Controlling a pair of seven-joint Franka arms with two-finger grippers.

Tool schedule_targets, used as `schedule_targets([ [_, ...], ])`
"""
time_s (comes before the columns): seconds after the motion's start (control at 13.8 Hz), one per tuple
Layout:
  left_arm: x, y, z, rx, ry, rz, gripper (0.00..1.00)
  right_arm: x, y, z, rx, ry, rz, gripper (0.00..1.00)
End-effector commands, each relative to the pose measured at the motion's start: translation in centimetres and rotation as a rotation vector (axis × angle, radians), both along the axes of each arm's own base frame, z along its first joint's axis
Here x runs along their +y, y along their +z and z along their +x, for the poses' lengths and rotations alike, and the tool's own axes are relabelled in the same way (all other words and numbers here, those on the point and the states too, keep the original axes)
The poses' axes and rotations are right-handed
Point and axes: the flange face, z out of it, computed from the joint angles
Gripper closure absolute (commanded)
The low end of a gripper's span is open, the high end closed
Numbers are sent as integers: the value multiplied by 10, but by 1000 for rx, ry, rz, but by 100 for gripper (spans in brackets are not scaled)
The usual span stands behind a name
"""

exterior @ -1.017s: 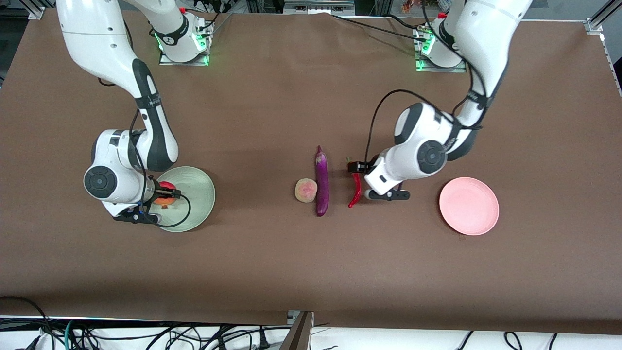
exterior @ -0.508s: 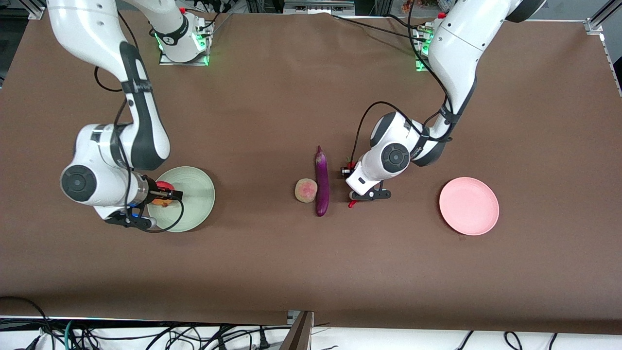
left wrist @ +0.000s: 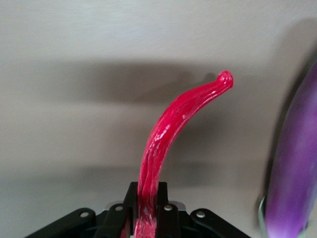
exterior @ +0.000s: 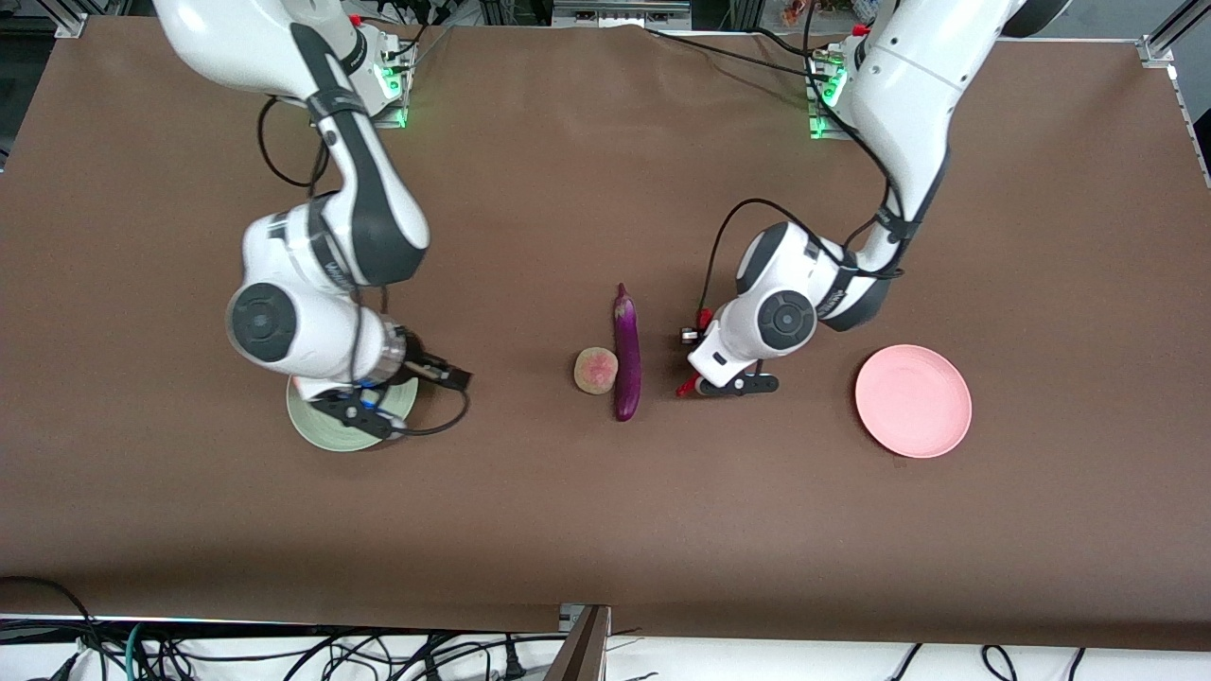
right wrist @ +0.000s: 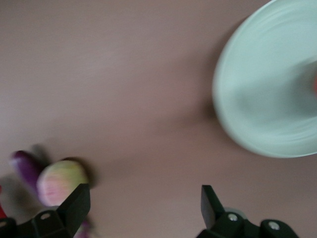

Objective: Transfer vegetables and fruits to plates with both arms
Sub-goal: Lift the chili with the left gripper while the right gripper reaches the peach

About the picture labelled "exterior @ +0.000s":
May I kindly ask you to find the red chili pepper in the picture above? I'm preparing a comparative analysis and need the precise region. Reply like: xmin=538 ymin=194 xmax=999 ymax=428
xmin=675 ymin=308 xmax=713 ymax=397

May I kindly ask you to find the purple eggplant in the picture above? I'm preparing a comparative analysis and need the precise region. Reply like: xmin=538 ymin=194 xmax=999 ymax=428
xmin=612 ymin=282 xmax=642 ymax=423

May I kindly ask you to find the pink-fleshed guava half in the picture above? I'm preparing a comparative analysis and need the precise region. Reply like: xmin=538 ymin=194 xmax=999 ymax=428
xmin=573 ymin=346 xmax=620 ymax=395

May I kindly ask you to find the pale green round plate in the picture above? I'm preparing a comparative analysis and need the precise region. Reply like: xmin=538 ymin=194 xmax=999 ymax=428
xmin=286 ymin=374 xmax=420 ymax=453

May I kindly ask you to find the brown table cover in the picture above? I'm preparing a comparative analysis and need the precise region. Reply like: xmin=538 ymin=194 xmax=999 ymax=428
xmin=0 ymin=14 xmax=1211 ymax=654

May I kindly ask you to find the pink round plate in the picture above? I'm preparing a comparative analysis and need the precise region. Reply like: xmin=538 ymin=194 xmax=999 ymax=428
xmin=854 ymin=344 xmax=974 ymax=460

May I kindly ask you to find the white lower board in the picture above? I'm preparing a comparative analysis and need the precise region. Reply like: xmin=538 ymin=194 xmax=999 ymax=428
xmin=0 ymin=615 xmax=1211 ymax=681

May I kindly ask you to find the grey equipment box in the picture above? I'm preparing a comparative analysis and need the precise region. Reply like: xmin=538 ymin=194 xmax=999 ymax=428
xmin=552 ymin=0 xmax=693 ymax=29

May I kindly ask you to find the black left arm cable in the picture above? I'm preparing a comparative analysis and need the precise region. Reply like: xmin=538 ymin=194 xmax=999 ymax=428
xmin=702 ymin=0 xmax=938 ymax=318

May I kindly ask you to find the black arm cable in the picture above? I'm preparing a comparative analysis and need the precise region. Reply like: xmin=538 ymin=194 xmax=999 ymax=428
xmin=255 ymin=90 xmax=471 ymax=438
xmin=702 ymin=0 xmax=938 ymax=318

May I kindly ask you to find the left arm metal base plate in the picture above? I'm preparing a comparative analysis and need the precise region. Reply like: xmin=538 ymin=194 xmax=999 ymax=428
xmin=806 ymin=43 xmax=854 ymax=141

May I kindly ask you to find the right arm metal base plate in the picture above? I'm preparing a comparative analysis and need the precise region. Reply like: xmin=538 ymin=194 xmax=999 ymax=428
xmin=358 ymin=24 xmax=411 ymax=130

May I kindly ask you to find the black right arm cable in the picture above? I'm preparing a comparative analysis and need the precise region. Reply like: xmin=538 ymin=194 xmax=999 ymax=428
xmin=255 ymin=90 xmax=471 ymax=438

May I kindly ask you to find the black cable across table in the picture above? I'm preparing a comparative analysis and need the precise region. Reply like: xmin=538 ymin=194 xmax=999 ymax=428
xmin=643 ymin=26 xmax=834 ymax=82

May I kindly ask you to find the brown wooden post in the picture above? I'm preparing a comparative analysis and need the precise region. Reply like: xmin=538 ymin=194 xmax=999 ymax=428
xmin=544 ymin=605 xmax=612 ymax=681

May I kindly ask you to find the thin grey cable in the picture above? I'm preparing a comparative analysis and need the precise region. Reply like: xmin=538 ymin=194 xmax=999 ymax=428
xmin=407 ymin=24 xmax=457 ymax=74

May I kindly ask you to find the teal cable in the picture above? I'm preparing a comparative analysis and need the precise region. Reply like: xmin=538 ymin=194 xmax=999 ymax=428
xmin=121 ymin=622 xmax=154 ymax=681

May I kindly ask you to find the black looped cable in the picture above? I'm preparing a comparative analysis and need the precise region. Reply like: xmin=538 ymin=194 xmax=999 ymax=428
xmin=0 ymin=575 xmax=107 ymax=681

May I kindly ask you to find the aluminium frame rail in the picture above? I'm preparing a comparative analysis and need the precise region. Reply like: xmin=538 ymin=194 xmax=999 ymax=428
xmin=1140 ymin=0 xmax=1211 ymax=187

